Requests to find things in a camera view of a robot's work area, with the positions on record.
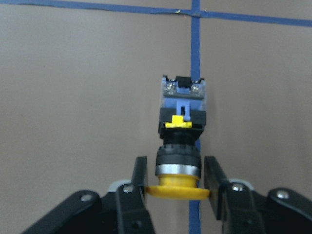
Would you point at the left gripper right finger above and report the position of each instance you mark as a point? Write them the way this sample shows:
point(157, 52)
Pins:
point(242, 210)

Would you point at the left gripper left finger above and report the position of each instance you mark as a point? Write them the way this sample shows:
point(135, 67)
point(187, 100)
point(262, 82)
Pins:
point(121, 211)

